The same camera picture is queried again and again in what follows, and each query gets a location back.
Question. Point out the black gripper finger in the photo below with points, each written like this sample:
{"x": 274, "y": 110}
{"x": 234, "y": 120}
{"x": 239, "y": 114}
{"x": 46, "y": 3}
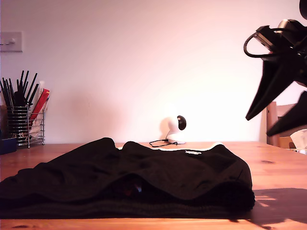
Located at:
{"x": 295, "y": 117}
{"x": 271, "y": 83}

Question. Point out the blue box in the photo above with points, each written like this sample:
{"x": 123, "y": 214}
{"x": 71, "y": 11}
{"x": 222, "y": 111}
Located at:
{"x": 7, "y": 147}

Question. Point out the black chopstick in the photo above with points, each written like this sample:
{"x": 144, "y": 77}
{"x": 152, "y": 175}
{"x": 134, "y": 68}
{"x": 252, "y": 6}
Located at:
{"x": 31, "y": 87}
{"x": 6, "y": 92}
{"x": 25, "y": 80}
{"x": 34, "y": 94}
{"x": 21, "y": 79}

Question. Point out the white paper sleeve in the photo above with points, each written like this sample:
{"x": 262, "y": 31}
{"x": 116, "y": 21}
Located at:
{"x": 42, "y": 86}

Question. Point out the tan cardboard box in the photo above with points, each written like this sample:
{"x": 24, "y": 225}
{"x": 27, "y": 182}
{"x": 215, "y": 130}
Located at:
{"x": 284, "y": 142}

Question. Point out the white round webcam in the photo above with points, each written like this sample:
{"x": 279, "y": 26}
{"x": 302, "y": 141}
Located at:
{"x": 172, "y": 124}

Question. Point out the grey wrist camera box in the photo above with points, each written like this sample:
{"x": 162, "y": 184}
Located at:
{"x": 275, "y": 36}

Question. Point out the white light switch plate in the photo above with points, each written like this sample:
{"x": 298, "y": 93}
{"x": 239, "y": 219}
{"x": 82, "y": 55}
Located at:
{"x": 14, "y": 45}

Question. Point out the white tissue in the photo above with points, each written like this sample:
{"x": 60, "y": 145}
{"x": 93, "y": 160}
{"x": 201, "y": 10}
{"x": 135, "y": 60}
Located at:
{"x": 301, "y": 140}

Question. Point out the red paper packet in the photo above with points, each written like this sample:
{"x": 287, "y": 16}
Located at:
{"x": 42, "y": 100}

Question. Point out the wooden chair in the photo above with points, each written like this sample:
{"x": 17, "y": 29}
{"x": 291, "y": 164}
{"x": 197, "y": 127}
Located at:
{"x": 272, "y": 136}

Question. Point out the black shorts with white hem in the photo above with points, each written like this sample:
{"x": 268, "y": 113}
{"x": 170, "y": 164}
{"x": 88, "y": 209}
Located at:
{"x": 144, "y": 172}

